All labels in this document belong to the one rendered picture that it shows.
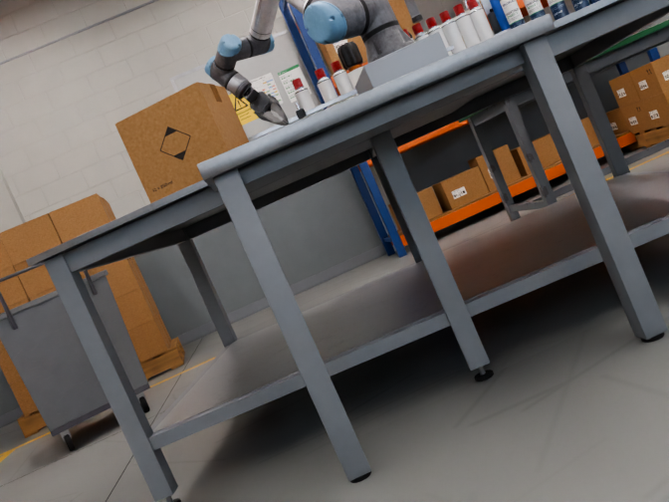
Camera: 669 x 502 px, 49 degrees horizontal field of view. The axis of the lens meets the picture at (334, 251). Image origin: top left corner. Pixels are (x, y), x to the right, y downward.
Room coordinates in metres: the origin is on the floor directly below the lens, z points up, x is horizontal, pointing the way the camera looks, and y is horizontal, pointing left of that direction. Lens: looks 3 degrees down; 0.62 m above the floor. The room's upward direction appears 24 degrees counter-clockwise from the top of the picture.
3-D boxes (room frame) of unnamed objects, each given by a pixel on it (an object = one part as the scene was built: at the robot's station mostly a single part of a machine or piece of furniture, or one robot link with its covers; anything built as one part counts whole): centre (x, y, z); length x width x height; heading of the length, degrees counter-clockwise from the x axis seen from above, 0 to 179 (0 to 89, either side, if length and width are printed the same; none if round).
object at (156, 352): (5.71, 2.01, 0.70); 1.20 x 0.83 x 1.39; 100
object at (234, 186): (2.16, -0.21, 0.40); 0.86 x 0.83 x 0.79; 95
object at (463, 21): (2.63, -0.74, 0.98); 0.05 x 0.05 x 0.20
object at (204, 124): (2.38, 0.29, 0.99); 0.30 x 0.24 x 0.27; 76
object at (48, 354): (4.19, 1.59, 0.48); 0.89 x 0.63 x 0.96; 24
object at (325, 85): (2.68, -0.21, 0.98); 0.05 x 0.05 x 0.20
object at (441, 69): (2.17, -0.21, 0.81); 0.90 x 0.90 x 0.04; 5
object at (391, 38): (2.19, -0.38, 0.98); 0.15 x 0.15 x 0.10
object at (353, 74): (2.94, -0.37, 1.03); 0.09 x 0.09 x 0.30
